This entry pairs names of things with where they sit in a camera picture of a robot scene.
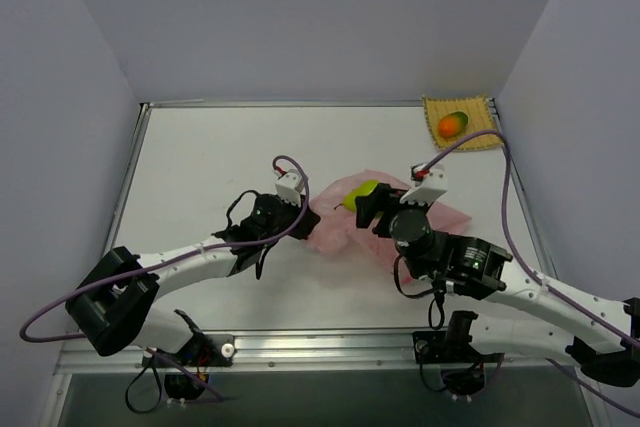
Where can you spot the yellow woven mat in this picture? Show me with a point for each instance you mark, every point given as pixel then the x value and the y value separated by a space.
pixel 479 110

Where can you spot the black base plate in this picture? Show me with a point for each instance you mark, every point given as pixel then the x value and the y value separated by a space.
pixel 431 348
pixel 205 351

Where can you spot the pink plastic bag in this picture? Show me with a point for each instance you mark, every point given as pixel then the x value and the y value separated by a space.
pixel 337 227

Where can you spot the aluminium front rail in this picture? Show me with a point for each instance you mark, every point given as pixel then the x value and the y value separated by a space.
pixel 271 351

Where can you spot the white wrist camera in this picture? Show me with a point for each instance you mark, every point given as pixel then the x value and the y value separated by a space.
pixel 430 183
pixel 289 186

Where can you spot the green fake pear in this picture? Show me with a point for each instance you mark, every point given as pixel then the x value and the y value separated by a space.
pixel 363 190

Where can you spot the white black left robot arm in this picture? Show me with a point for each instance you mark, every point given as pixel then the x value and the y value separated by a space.
pixel 115 308

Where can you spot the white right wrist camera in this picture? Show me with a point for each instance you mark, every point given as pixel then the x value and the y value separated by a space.
pixel 430 183

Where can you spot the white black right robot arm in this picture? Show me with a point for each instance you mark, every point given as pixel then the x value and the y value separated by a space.
pixel 599 336

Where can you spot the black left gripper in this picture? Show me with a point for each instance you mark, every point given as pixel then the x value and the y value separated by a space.
pixel 304 220

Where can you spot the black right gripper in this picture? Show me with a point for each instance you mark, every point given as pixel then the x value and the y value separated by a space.
pixel 380 208

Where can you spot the orange green fake mango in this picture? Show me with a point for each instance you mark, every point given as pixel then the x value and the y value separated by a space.
pixel 452 124

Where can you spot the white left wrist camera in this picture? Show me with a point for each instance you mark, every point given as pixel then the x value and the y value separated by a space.
pixel 289 186

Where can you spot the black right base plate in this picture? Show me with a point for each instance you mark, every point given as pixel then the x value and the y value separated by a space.
pixel 431 348

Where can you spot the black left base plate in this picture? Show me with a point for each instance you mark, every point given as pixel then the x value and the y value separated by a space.
pixel 205 351

